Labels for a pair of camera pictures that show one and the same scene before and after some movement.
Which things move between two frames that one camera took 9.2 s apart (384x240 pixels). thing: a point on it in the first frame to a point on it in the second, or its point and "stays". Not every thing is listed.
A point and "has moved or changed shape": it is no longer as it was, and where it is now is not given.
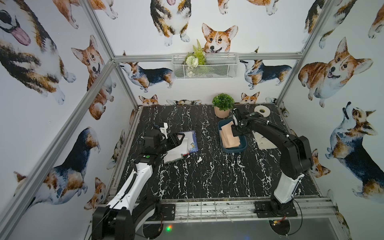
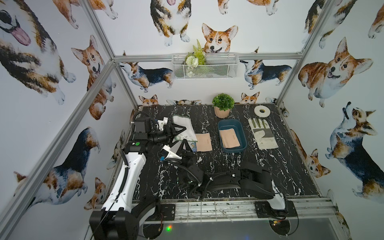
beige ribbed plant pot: [221, 113] stays
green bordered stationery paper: [177, 152] has moved or changed shape
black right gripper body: [237, 129] to [189, 159]
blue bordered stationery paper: [192, 144] stays
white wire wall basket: [220, 66] stays
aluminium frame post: [90, 12] stays
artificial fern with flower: [196, 57] stays
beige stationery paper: [229, 140] to [203, 143]
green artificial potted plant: [223, 101] stays
